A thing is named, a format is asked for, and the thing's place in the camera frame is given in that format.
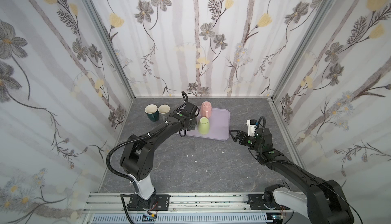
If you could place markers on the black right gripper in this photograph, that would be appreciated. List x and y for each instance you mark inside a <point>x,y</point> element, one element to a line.
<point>243,137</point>

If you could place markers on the aluminium left corner post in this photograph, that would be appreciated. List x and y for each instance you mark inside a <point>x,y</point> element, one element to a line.
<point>104,36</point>

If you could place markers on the small circuit board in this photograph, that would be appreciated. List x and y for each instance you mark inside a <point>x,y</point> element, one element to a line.
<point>149,217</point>

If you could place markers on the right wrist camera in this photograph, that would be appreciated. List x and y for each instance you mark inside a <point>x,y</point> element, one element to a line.
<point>252,127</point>

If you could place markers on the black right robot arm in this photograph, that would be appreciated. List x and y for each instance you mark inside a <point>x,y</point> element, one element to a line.
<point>326,202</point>

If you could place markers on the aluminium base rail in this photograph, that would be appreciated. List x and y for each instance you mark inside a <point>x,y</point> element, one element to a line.
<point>232,202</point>

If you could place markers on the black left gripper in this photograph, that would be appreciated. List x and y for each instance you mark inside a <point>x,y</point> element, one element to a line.
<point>192,114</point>

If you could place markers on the dark green ceramic mug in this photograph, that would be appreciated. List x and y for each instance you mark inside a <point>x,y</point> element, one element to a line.
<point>152,112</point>

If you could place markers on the grey ceramic mug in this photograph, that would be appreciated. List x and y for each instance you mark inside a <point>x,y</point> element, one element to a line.
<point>164,111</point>

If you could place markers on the light green ceramic mug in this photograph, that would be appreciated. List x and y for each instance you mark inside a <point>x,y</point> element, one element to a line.
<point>204,126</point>

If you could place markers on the lavender plastic tray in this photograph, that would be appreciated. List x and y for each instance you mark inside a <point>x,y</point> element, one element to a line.
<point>219,126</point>

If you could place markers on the pink ceramic mug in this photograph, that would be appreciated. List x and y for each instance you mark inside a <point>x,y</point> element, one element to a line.
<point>206,109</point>

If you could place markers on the aluminium corner post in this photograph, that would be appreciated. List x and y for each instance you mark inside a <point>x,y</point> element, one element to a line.
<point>104,36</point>
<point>320,16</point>

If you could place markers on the white slotted cable duct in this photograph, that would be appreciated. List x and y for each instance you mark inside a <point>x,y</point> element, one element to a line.
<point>205,218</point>

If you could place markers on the aluminium right corner post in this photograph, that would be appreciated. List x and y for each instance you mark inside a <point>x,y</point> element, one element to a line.
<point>320,16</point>

